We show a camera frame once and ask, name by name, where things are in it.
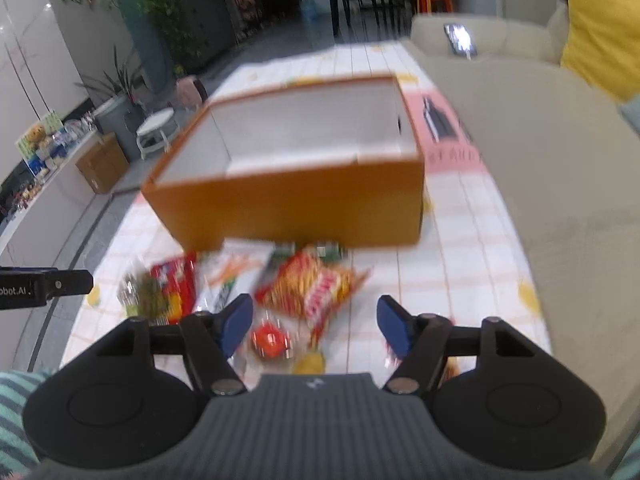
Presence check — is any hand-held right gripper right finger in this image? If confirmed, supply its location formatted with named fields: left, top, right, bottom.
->
left=377, top=295, right=546, bottom=395

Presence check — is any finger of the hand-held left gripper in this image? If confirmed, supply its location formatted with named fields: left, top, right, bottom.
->
left=45, top=269, right=94, bottom=303

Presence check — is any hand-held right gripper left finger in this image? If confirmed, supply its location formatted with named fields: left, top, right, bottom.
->
left=90, top=294, right=254, bottom=396

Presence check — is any small red round snack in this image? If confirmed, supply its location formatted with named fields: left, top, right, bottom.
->
left=249, top=321, right=294, bottom=359

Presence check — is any orange red chip bag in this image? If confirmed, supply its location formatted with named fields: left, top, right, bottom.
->
left=254, top=249, right=372, bottom=347

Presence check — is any orange cardboard box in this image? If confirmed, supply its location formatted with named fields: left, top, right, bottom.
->
left=141, top=75, right=426, bottom=252

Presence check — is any white packet with orange print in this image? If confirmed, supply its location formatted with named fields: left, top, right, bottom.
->
left=196, top=241, right=274, bottom=313

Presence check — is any red snack packet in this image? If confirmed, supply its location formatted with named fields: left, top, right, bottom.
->
left=149, top=254, right=199, bottom=324

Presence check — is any dark green snack packet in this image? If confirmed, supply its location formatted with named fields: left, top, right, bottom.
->
left=116, top=269, right=174, bottom=327

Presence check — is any white counter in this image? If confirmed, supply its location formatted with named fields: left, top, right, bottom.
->
left=0, top=129, right=103, bottom=266

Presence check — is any checked tablecloth with lemon print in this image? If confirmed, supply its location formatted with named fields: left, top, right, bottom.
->
left=60, top=42, right=554, bottom=397

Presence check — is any brown cardboard carton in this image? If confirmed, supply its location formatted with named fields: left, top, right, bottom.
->
left=75, top=132, right=130, bottom=195

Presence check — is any teal striped cloth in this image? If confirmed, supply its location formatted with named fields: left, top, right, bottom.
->
left=0, top=369, right=57, bottom=480

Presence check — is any pile of packets on counter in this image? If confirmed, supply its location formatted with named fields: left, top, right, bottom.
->
left=14, top=111, right=97, bottom=177

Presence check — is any grey plant pot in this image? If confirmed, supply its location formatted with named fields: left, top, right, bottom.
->
left=95, top=96, right=142, bottom=162

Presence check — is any white round stool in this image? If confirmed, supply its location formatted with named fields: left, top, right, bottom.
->
left=135, top=108, right=180, bottom=161

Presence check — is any pink printed sheet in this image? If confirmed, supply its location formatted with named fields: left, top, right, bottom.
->
left=403, top=87, right=485, bottom=175

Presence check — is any potted plant with long leaves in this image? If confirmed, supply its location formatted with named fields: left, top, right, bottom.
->
left=75, top=47, right=152, bottom=131

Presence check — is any beige sofa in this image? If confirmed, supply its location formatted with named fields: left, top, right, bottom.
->
left=402, top=2, right=640, bottom=480

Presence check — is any pink stool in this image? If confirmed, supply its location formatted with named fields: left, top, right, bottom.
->
left=175, top=75, right=209, bottom=109

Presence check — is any dark cabinet with plants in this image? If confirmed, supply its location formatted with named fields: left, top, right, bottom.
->
left=139, top=0, right=237, bottom=73

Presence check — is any black smartphone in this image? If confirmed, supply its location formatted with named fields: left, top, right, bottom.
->
left=443, top=23, right=479, bottom=57

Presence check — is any yellow cushion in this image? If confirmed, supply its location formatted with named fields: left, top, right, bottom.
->
left=560, top=0, right=640, bottom=102

